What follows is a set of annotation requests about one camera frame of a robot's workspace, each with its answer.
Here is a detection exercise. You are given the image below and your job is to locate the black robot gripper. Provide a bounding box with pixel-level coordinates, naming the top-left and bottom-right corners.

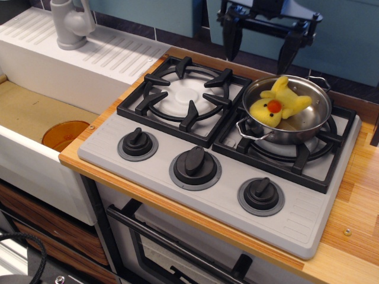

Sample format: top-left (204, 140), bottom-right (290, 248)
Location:
top-left (217, 1), bottom-right (320, 75)

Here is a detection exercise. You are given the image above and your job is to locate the yellow stuffed duck toy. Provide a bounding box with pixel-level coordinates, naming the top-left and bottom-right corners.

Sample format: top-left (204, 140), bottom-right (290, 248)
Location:
top-left (248, 76), bottom-right (312, 128)

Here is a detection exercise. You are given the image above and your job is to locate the stainless steel pot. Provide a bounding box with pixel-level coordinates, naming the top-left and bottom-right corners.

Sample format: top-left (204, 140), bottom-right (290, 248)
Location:
top-left (236, 75), bottom-right (332, 145)

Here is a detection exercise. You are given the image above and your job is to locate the black middle stove knob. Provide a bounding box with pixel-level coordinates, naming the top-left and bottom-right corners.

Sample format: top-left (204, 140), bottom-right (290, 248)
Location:
top-left (169, 146), bottom-right (222, 191)

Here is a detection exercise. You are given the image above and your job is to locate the black stove knob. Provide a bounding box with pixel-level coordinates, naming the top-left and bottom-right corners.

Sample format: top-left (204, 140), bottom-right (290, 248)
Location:
top-left (117, 127), bottom-right (159, 162)
top-left (169, 146), bottom-right (222, 191)
top-left (237, 177), bottom-right (285, 217)

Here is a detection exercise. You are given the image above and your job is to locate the black right stove knob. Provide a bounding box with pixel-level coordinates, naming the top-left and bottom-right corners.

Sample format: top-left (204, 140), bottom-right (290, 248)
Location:
top-left (237, 177), bottom-right (285, 217)

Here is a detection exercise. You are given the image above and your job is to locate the black left stove knob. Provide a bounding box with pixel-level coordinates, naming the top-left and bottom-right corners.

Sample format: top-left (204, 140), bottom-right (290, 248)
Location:
top-left (117, 127), bottom-right (159, 162)

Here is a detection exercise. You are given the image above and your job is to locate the grey toy stove top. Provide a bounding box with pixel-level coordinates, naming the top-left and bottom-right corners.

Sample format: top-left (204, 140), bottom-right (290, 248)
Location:
top-left (77, 55), bottom-right (362, 261)

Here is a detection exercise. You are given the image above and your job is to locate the black left burner grate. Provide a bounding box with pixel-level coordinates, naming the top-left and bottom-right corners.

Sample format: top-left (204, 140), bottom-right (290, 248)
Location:
top-left (117, 56), bottom-right (251, 148)

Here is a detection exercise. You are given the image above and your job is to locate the black burner grate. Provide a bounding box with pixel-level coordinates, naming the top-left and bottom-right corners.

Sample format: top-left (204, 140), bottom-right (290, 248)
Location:
top-left (117, 56), bottom-right (251, 148)
top-left (212, 106), bottom-right (359, 193)

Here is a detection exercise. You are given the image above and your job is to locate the black right burner grate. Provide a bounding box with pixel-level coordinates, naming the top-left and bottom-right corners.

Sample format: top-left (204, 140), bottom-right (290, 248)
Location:
top-left (212, 106), bottom-right (359, 193)

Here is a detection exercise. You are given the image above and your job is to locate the grey toy faucet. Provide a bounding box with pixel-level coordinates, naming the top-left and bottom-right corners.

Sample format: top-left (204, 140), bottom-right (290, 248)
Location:
top-left (50, 0), bottom-right (95, 50)

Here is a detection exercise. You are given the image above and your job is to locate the white toy sink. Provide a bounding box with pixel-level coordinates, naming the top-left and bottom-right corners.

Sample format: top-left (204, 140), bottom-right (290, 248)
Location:
top-left (1, 8), bottom-right (169, 225)

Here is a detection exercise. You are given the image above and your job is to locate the wooden drawer front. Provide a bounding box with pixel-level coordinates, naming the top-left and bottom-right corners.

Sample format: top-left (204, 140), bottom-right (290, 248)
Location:
top-left (1, 180), bottom-right (118, 284)

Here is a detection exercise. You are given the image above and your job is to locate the black oven door handle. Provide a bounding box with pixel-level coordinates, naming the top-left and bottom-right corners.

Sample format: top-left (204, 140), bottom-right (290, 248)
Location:
top-left (106, 198), bottom-right (254, 284)

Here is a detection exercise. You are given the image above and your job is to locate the black braided foreground cable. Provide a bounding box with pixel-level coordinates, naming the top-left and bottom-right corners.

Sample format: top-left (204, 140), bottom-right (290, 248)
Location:
top-left (0, 232), bottom-right (48, 284)

